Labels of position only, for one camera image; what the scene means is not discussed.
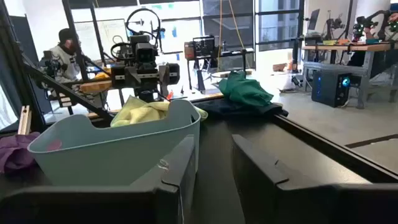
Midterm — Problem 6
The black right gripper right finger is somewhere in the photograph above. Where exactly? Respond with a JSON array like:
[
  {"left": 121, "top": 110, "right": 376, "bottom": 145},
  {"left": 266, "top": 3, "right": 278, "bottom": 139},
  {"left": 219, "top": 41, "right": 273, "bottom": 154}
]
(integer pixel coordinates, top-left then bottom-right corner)
[{"left": 231, "top": 133, "right": 398, "bottom": 224}]

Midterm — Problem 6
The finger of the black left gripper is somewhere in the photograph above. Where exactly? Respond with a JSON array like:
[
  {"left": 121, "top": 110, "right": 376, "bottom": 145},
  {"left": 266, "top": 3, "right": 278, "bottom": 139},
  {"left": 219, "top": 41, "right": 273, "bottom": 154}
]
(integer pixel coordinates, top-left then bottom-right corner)
[
  {"left": 125, "top": 66, "right": 138, "bottom": 91},
  {"left": 158, "top": 63, "right": 170, "bottom": 97}
]

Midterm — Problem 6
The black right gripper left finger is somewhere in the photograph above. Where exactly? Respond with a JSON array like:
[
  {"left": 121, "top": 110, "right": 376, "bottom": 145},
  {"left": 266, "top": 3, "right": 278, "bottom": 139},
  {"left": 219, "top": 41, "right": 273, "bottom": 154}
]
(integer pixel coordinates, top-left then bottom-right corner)
[{"left": 0, "top": 134, "right": 197, "bottom": 224}]

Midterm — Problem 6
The green microfiber towel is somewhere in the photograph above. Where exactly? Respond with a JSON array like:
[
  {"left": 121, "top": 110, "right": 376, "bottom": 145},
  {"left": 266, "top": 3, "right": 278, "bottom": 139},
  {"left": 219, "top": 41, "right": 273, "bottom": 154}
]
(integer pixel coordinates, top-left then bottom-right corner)
[{"left": 218, "top": 70, "right": 274, "bottom": 108}]

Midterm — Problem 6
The purple microfiber towel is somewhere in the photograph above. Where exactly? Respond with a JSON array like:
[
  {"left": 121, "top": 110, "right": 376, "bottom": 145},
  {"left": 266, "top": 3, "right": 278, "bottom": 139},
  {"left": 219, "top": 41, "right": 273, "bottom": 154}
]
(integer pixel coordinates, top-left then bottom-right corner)
[{"left": 0, "top": 131, "right": 41, "bottom": 174}]

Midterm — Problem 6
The yellow microfiber towel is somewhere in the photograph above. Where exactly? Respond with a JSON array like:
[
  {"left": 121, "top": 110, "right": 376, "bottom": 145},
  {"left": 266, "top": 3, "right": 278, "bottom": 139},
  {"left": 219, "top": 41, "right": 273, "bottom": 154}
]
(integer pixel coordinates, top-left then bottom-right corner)
[{"left": 110, "top": 95, "right": 208, "bottom": 128}]

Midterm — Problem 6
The dark navy microfiber towel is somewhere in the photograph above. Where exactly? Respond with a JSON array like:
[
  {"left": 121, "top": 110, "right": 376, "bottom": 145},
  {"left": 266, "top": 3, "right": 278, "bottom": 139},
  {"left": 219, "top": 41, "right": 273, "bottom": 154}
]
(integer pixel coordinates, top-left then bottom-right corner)
[{"left": 195, "top": 98, "right": 289, "bottom": 118}]

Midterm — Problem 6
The orange wooden bench top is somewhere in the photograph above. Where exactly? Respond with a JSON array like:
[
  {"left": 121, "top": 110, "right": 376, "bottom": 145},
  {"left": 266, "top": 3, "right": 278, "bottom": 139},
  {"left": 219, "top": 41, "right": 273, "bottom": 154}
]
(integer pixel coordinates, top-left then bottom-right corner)
[{"left": 79, "top": 73, "right": 113, "bottom": 94}]

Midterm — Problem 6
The whiteboard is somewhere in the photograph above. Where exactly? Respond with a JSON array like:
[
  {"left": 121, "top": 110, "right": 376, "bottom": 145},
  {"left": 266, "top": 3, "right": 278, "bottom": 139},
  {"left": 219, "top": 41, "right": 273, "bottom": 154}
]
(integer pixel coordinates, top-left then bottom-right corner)
[{"left": 74, "top": 19, "right": 128, "bottom": 62}]

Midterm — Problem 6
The black electronics box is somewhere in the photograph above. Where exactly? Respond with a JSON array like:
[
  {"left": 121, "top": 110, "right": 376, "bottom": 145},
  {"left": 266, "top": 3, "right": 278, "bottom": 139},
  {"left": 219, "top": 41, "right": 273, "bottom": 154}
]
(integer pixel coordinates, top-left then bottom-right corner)
[{"left": 184, "top": 35, "right": 216, "bottom": 60}]

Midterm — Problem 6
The pale blue plastic basket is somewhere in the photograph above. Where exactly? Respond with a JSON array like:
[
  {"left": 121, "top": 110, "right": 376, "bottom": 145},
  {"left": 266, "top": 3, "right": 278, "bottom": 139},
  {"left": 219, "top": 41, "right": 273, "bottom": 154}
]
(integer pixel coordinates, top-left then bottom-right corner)
[{"left": 27, "top": 98, "right": 202, "bottom": 187}]

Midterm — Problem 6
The person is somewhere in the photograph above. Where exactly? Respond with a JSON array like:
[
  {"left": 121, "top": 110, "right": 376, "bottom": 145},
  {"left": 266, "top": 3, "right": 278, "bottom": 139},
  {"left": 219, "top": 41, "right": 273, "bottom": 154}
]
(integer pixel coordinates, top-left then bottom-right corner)
[{"left": 40, "top": 27, "right": 86, "bottom": 85}]

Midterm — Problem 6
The black computer tower blue light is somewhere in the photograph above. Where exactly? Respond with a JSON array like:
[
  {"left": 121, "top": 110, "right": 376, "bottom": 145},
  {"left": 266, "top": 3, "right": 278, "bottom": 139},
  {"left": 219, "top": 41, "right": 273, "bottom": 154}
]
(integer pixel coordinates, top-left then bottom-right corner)
[{"left": 311, "top": 68, "right": 353, "bottom": 108}]

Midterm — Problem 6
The wooden top workbench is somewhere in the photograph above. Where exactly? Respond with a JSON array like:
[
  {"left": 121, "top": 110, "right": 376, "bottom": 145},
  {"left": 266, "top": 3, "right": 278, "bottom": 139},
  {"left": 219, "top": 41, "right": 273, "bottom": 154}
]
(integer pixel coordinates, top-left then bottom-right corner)
[{"left": 302, "top": 42, "right": 398, "bottom": 110}]

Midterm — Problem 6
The tilted dark monitor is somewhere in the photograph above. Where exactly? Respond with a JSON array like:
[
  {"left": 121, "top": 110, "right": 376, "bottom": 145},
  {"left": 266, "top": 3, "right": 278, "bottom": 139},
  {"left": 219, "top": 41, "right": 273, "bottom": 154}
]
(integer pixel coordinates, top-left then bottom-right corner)
[{"left": 307, "top": 8, "right": 321, "bottom": 31}]

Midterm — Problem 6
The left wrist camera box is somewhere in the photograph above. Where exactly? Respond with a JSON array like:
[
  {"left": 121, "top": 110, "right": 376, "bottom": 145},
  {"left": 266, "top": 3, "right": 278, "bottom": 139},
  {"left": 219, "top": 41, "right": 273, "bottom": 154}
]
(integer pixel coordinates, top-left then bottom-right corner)
[{"left": 135, "top": 42, "right": 157, "bottom": 75}]

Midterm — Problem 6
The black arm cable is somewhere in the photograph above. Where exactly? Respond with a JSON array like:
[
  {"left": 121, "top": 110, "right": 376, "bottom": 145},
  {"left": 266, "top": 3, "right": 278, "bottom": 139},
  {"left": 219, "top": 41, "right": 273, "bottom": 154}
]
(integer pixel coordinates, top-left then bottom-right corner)
[{"left": 126, "top": 8, "right": 162, "bottom": 41}]

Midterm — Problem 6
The black diagonal frame strut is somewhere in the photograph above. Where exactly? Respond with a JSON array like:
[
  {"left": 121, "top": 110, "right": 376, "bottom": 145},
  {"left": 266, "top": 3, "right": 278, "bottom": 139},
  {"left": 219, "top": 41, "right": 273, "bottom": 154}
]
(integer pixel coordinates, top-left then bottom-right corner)
[{"left": 22, "top": 60, "right": 115, "bottom": 122}]

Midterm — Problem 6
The yellow rope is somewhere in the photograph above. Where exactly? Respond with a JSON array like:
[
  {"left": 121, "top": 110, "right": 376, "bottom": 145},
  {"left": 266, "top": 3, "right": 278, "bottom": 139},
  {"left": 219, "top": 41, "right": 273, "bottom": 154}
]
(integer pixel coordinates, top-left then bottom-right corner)
[
  {"left": 216, "top": 0, "right": 223, "bottom": 73},
  {"left": 228, "top": 0, "right": 246, "bottom": 50}
]

